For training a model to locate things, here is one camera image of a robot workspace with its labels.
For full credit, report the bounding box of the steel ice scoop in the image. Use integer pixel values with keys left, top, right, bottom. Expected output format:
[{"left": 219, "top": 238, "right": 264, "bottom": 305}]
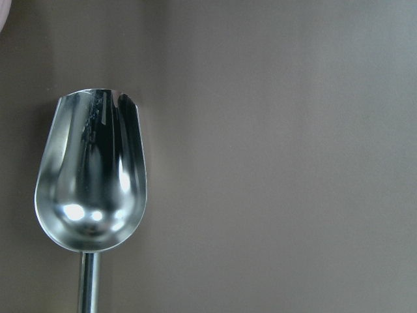
[{"left": 34, "top": 89, "right": 147, "bottom": 312}]

